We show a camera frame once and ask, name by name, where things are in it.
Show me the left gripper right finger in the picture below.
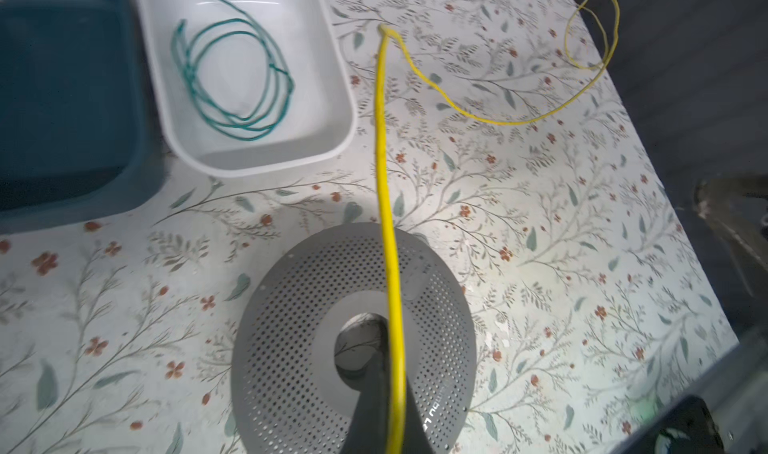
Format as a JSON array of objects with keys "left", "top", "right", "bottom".
[{"left": 401, "top": 382, "right": 433, "bottom": 454}]

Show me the yellow cable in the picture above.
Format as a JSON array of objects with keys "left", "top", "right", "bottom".
[{"left": 373, "top": 0, "right": 622, "bottom": 454}]

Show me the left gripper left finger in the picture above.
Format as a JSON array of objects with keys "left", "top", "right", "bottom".
[{"left": 339, "top": 318, "right": 390, "bottom": 453}]

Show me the grey perforated cable spool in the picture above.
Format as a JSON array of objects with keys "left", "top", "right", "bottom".
[{"left": 231, "top": 223, "right": 476, "bottom": 453}]

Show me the teal plastic bin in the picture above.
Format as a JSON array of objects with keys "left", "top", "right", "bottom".
[{"left": 1, "top": 0, "right": 165, "bottom": 234}]

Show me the white plastic bin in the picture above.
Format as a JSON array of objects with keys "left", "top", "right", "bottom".
[{"left": 136, "top": 0, "right": 356, "bottom": 178}]

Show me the green cable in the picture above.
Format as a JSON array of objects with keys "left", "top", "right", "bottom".
[{"left": 170, "top": 0, "right": 296, "bottom": 143}]

